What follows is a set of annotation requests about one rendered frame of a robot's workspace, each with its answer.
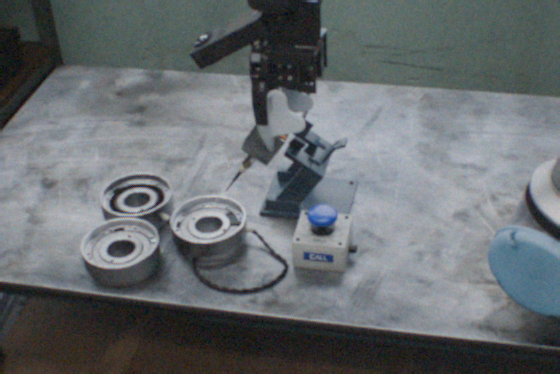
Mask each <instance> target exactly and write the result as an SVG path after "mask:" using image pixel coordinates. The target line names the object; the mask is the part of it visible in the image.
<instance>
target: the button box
mask: <svg viewBox="0 0 560 374"><path fill-rule="evenodd" d="M307 212H308V211H302V212H301V215H300V218H299V222H298V224H297V227H296V230H295V235H294V238H293V241H292V251H293V268H295V269H303V270H319V271H327V272H335V273H343V274H344V273H345V270H346V266H347V261H348V258H349V254H350V253H357V245H356V244H352V242H353V215H348V214H339V213H337V214H338V218H337V221H336V222H334V224H332V225H330V226H327V227H326V228H325V229H320V228H319V227H318V226H315V225H313V224H311V223H310V222H308V220H307Z"/></svg>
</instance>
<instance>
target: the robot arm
mask: <svg viewBox="0 0 560 374"><path fill-rule="evenodd" d="M322 1H323V0H247V5H248V6H249V7H250V8H251V9H253V10H251V11H249V12H247V13H246V14H243V15H241V16H239V17H238V18H236V19H234V20H232V21H230V22H229V23H226V24H224V25H222V26H220V27H219V28H217V29H215V30H214V31H212V32H210V31H209V32H206V33H204V34H202V35H201V36H200V37H199V38H198V39H197V40H196V41H195V42H194V44H193V46H194V47H193V48H192V50H191V51H190V54H189V55H190V58H191V59H193V61H194V62H195V63H196V65H197V66H198V67H199V69H202V68H204V67H208V66H210V65H213V64H215V63H217V62H218V61H219V60H221V59H222V58H226V57H227V56H229V55H231V54H233V53H235V52H237V50H239V49H241V48H245V47H247V46H248V45H250V46H251V47H252V49H251V51H250V56H249V67H250V68H249V76H250V80H251V97H252V107H253V112H254V116H255V124H256V125H257V129H258V132H259V133H260V136H261V138H262V140H263V141H264V142H265V145H266V147H267V148H268V150H269V151H272V152H275V136H278V135H285V134H290V133H300V132H302V131H303V130H304V129H305V120H304V119H303V117H301V116H299V115H298V114H296V113H300V112H305V111H309V110H311V109H312V108H313V106H314V101H313V98H312V97H311V96H309V95H307V94H316V93H317V88H316V77H322V76H323V74H324V71H323V67H327V29H321V5H322ZM323 53H324V58H323ZM307 83H314V85H309V84H307ZM289 109H290V110H289ZM488 264H489V267H490V270H491V273H492V275H493V276H494V278H495V279H496V280H497V283H498V284H499V287H500V288H501V289H502V290H503V291H504V292H505V293H506V295H507V296H508V297H510V298H512V300H513V301H514V302H516V303H517V304H519V305H521V306H522V307H524V308H526V309H527V310H529V311H531V312H532V311H533V312H534V313H537V314H540V315H542V316H546V317H553V318H555V319H558V320H559V321H560V152H559V156H558V157H557V159H552V160H550V161H547V162H545V163H543V164H541V165H539V166H538V167H537V169H536V170H535V171H534V173H533V174H532V177H531V179H530V181H529V183H528V184H527V186H526V188H525V190H524V193H523V195H522V197H521V199H520V200H519V202H518V204H517V209H515V211H514V213H513V215H512V216H511V218H509V221H508V222H507V224H506V225H505V226H504V227H503V228H500V229H499V230H498V231H497V232H496V233H495V235H494V238H493V241H492V243H491V245H490V246H489V250H488Z"/></svg>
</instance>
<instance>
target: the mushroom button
mask: <svg viewBox="0 0 560 374"><path fill-rule="evenodd" d="M337 218H338V214H337V212H336V210H335V209H334V207H333V206H331V205H328V204H317V205H315V206H313V207H312V208H311V209H310V210H309V211H308V212H307V220H308V222H310V223H311V224H313V225H315V226H318V227H319V228H320V229H325V228H326V227H327V226H330V225H332V224H334V222H336V221H337Z"/></svg>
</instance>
